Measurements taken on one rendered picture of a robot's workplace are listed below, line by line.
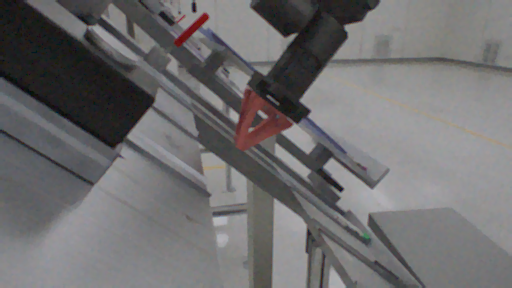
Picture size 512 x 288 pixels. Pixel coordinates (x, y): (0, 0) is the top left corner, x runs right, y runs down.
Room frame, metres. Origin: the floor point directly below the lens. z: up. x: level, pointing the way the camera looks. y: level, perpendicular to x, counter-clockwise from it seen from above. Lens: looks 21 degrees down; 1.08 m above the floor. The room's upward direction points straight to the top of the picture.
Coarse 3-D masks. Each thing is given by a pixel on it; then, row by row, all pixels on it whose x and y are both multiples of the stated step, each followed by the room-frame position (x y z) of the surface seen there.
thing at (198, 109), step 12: (156, 72) 0.41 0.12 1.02; (168, 84) 0.41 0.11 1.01; (180, 96) 0.41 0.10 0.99; (192, 108) 0.42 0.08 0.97; (204, 108) 0.43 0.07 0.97; (216, 120) 0.42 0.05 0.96; (228, 132) 0.43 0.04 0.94; (252, 156) 0.43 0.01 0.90; (264, 156) 0.44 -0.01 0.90; (276, 168) 0.44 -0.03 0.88; (288, 180) 0.45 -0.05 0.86; (300, 192) 0.45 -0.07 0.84; (324, 204) 0.46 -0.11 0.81; (336, 216) 0.46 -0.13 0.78
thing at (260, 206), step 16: (272, 144) 0.79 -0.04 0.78; (256, 192) 0.78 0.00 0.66; (256, 208) 0.78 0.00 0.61; (272, 208) 0.79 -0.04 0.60; (256, 224) 0.78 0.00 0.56; (272, 224) 0.79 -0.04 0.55; (256, 240) 0.78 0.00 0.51; (272, 240) 0.79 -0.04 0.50; (256, 256) 0.78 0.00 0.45; (272, 256) 0.79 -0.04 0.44; (256, 272) 0.78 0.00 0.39; (272, 272) 0.79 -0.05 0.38
